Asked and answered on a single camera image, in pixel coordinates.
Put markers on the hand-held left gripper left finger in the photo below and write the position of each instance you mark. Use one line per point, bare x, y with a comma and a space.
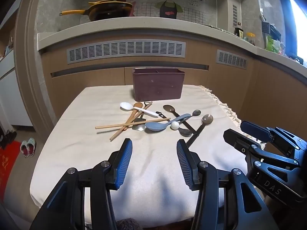
124, 163

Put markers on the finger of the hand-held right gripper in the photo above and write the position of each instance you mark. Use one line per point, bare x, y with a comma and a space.
256, 130
239, 142

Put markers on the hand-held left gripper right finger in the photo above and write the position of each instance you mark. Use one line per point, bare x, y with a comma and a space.
184, 163

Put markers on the wooden chopstick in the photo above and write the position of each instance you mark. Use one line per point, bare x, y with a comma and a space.
117, 134
115, 125

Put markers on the dark translucent spoon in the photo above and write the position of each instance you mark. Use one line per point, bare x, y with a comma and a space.
196, 112
169, 109
207, 119

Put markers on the white plastic spoon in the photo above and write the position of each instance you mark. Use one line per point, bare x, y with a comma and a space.
126, 106

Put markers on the maroon plastic utensil holder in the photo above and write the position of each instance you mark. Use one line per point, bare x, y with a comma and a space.
157, 86

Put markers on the cream fringed tablecloth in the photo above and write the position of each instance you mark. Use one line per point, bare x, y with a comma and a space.
84, 148

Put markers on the blue-grey plastic spoon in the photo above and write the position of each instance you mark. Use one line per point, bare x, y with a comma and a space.
156, 126

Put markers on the wooden spoon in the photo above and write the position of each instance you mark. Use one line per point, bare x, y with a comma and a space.
138, 105

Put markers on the dark fuzzy cloth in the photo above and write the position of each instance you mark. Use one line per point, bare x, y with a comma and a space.
128, 224

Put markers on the small grey vent grille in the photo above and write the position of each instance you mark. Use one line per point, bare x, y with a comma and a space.
231, 59

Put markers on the green plastic bag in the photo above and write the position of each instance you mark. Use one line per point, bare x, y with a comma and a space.
272, 44

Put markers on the yellow-lidded jar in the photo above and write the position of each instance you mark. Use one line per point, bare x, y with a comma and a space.
250, 38

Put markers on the dark sauce bottle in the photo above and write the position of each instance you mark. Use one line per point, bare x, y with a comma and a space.
238, 32

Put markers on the black perforated rack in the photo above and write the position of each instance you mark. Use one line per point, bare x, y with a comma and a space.
267, 27

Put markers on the large grey vent grille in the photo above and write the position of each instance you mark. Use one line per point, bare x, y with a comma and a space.
126, 50

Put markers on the red floor mat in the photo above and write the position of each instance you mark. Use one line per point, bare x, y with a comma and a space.
7, 167

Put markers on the dark shoes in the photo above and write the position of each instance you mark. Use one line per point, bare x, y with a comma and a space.
7, 137

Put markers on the white cabinet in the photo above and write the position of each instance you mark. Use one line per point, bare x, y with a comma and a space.
12, 88

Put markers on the speckled kitchen countertop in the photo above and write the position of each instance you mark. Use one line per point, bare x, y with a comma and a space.
144, 24

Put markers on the grey wall grille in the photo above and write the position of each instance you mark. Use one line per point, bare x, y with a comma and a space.
236, 14

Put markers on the cartoon wall sticker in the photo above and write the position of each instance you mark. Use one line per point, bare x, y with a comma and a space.
168, 2

